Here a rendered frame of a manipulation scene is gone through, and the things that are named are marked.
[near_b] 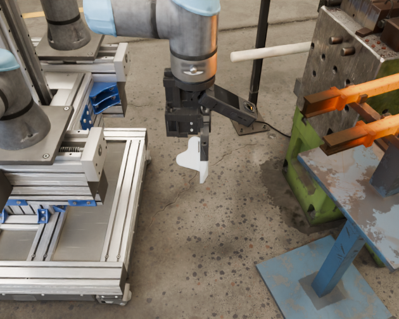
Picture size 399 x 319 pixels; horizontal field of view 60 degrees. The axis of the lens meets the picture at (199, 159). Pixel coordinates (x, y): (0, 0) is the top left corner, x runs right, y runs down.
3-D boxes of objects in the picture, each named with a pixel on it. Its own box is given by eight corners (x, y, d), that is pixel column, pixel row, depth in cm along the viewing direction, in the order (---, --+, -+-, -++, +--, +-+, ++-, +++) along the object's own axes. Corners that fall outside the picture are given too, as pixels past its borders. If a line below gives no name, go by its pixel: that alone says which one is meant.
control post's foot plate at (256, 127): (237, 137, 212) (239, 126, 205) (227, 114, 227) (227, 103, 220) (271, 131, 216) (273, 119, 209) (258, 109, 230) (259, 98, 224)
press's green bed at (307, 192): (310, 228, 169) (337, 162, 134) (278, 171, 193) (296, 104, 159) (408, 204, 178) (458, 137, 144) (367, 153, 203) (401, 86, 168)
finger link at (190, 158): (177, 182, 67) (177, 135, 65) (208, 182, 67) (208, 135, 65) (175, 187, 64) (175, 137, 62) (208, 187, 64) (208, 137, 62)
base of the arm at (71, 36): (43, 50, 123) (33, 23, 116) (56, 30, 134) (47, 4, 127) (85, 50, 123) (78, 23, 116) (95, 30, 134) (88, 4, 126)
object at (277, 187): (277, 244, 162) (278, 243, 161) (237, 157, 201) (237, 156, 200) (353, 226, 169) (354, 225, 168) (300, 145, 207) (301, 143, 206)
